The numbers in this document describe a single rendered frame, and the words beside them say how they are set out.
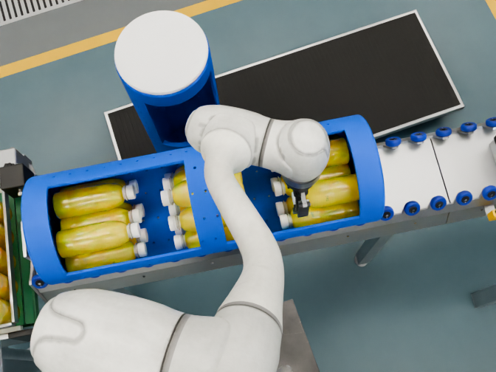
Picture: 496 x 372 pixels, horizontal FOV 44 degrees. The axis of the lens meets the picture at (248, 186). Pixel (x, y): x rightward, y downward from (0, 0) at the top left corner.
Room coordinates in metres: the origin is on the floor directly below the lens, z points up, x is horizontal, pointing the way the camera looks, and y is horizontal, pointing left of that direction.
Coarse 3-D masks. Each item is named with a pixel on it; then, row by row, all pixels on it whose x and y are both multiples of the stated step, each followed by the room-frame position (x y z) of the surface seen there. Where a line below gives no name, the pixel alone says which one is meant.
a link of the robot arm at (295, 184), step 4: (284, 176) 0.41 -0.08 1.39; (284, 180) 0.41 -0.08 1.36; (288, 180) 0.40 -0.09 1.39; (292, 180) 0.39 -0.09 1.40; (312, 180) 0.39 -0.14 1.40; (316, 180) 0.39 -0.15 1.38; (288, 184) 0.40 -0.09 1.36; (292, 184) 0.39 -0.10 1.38; (296, 184) 0.39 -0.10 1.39; (300, 184) 0.38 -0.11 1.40; (304, 184) 0.38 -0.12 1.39; (308, 184) 0.38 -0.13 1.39; (312, 184) 0.39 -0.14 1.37; (300, 188) 0.38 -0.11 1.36; (304, 188) 0.38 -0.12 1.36
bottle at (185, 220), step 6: (186, 210) 0.42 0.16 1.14; (180, 216) 0.41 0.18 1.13; (186, 216) 0.41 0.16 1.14; (192, 216) 0.41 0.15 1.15; (180, 222) 0.40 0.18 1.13; (186, 222) 0.39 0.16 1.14; (192, 222) 0.39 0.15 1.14; (222, 222) 0.38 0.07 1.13; (186, 228) 0.38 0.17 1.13; (192, 228) 0.38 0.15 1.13
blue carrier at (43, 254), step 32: (352, 128) 0.57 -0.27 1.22; (128, 160) 0.56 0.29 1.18; (160, 160) 0.54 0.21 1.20; (192, 160) 0.53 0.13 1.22; (352, 160) 0.56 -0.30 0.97; (32, 192) 0.49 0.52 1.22; (160, 192) 0.53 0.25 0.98; (192, 192) 0.44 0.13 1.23; (256, 192) 0.51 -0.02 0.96; (384, 192) 0.40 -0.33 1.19; (32, 224) 0.40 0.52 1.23; (160, 224) 0.44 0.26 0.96; (320, 224) 0.35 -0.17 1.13; (352, 224) 0.35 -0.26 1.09; (32, 256) 0.34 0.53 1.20; (160, 256) 0.32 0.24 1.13; (192, 256) 0.32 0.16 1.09
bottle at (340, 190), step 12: (324, 180) 0.47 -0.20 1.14; (336, 180) 0.46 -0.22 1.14; (348, 180) 0.45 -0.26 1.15; (312, 192) 0.43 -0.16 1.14; (324, 192) 0.43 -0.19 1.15; (336, 192) 0.43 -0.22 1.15; (348, 192) 0.42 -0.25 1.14; (312, 204) 0.41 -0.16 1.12; (324, 204) 0.40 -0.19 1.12; (336, 204) 0.40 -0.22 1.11
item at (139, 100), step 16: (208, 48) 0.95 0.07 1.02; (208, 64) 0.90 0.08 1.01; (208, 80) 1.02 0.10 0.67; (144, 96) 0.82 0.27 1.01; (160, 96) 0.81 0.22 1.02; (176, 96) 0.81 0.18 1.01; (192, 96) 0.82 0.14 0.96; (208, 96) 1.04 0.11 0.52; (144, 112) 0.83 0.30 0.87; (160, 112) 1.04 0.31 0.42; (176, 112) 1.07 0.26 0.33; (160, 128) 1.01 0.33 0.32; (176, 128) 1.06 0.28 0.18; (160, 144) 0.83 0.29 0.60; (176, 144) 0.82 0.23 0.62
